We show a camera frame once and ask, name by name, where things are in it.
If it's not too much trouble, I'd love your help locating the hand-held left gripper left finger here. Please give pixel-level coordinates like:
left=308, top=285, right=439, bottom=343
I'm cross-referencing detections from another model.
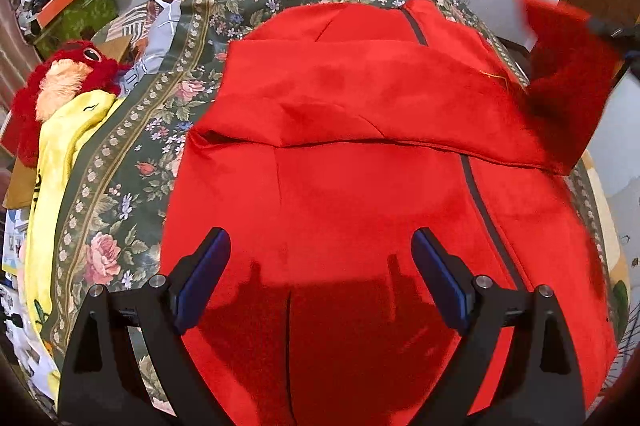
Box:
left=56, top=227, right=232, bottom=426

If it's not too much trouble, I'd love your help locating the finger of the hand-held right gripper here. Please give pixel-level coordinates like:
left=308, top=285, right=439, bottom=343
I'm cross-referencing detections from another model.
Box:
left=586, top=17, right=632, bottom=40

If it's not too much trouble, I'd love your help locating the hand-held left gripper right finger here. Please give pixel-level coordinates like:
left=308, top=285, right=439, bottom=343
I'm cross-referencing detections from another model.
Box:
left=411, top=227, right=587, bottom=426

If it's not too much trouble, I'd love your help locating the red fleece garment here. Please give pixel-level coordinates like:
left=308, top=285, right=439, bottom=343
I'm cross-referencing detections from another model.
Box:
left=160, top=0, right=626, bottom=426

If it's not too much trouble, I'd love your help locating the floral green bedspread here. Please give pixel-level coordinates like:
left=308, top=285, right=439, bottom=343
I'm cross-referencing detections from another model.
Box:
left=40, top=0, right=631, bottom=422

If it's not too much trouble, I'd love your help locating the yellow towel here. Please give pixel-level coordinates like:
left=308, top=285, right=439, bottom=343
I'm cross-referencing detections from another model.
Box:
left=24, top=90, right=126, bottom=357

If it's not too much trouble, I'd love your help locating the red plush toy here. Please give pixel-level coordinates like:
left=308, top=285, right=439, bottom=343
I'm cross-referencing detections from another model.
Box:
left=11, top=40, right=132, bottom=168

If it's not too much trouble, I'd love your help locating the grey patterned cloth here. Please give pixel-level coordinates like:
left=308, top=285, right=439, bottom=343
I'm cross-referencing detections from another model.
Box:
left=127, top=0, right=188, bottom=74

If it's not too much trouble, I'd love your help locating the orange box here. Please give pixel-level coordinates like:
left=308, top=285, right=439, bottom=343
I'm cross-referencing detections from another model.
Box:
left=36, top=0, right=85, bottom=28

